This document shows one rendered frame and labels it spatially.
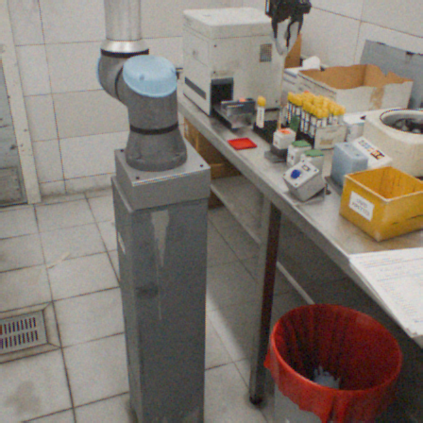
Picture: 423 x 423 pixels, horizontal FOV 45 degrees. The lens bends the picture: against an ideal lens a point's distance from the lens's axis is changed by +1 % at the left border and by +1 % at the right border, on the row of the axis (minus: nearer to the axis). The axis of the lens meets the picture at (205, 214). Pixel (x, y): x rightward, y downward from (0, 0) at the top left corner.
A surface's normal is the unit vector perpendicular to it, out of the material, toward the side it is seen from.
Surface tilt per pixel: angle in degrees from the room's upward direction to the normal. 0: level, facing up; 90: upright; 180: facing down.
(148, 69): 9
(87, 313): 0
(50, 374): 0
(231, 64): 90
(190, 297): 90
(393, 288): 1
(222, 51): 90
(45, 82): 90
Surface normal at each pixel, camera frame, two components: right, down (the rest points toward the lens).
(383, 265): 0.01, -0.87
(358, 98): 0.42, 0.53
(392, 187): -0.90, 0.21
